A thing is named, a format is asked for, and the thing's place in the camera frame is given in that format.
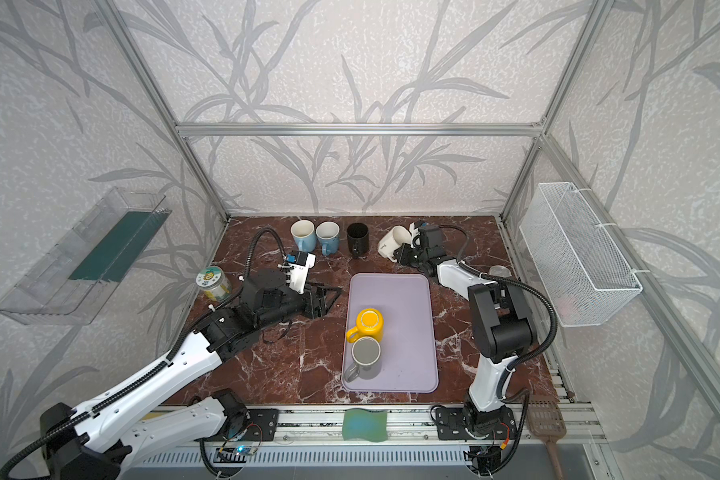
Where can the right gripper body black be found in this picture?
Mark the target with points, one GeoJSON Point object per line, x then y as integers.
{"type": "Point", "coordinates": [411, 252]}

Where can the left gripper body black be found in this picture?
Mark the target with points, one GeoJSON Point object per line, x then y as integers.
{"type": "Point", "coordinates": [310, 301]}

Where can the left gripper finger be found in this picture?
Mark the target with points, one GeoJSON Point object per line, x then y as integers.
{"type": "Point", "coordinates": [320, 307]}
{"type": "Point", "coordinates": [327, 292]}

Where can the white upside-down mug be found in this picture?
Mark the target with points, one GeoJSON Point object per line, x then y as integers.
{"type": "Point", "coordinates": [393, 240]}

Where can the blue patterned mug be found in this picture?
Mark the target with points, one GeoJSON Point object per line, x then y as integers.
{"type": "Point", "coordinates": [328, 234]}

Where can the light blue mug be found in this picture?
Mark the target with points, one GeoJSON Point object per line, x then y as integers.
{"type": "Point", "coordinates": [304, 236]}

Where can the grey mug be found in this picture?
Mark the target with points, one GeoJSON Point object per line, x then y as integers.
{"type": "Point", "coordinates": [365, 361]}

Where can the black mug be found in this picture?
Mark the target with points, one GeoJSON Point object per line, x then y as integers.
{"type": "Point", "coordinates": [358, 239]}

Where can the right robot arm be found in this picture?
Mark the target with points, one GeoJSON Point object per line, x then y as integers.
{"type": "Point", "coordinates": [501, 318]}

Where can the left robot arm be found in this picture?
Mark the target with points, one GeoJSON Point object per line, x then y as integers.
{"type": "Point", "coordinates": [101, 437]}

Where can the yellow mug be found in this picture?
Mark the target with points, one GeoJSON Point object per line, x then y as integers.
{"type": "Point", "coordinates": [369, 323]}

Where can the lilac tray mat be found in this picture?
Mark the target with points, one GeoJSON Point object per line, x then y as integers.
{"type": "Point", "coordinates": [408, 360]}

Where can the metal tin can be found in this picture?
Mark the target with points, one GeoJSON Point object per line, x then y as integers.
{"type": "Point", "coordinates": [500, 271]}

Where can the green sponge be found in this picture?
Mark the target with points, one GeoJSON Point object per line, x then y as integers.
{"type": "Point", "coordinates": [363, 424]}

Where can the left circuit board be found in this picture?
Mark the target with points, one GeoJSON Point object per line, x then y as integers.
{"type": "Point", "coordinates": [235, 455]}

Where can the circuit board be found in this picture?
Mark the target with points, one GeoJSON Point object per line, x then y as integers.
{"type": "Point", "coordinates": [235, 455]}
{"type": "Point", "coordinates": [484, 462]}

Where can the right circuit board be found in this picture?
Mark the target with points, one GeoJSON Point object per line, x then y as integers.
{"type": "Point", "coordinates": [484, 462]}

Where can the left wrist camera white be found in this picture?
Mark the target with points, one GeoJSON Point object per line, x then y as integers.
{"type": "Point", "coordinates": [296, 267]}

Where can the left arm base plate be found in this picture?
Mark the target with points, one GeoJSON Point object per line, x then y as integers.
{"type": "Point", "coordinates": [261, 426]}

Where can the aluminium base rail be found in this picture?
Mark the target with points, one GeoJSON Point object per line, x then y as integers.
{"type": "Point", "coordinates": [413, 435]}

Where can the white wire basket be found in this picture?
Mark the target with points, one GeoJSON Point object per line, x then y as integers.
{"type": "Point", "coordinates": [586, 276]}

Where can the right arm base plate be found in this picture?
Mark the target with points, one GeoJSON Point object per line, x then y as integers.
{"type": "Point", "coordinates": [452, 423]}

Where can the clear plastic wall shelf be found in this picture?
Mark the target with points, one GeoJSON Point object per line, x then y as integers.
{"type": "Point", "coordinates": [71, 283]}

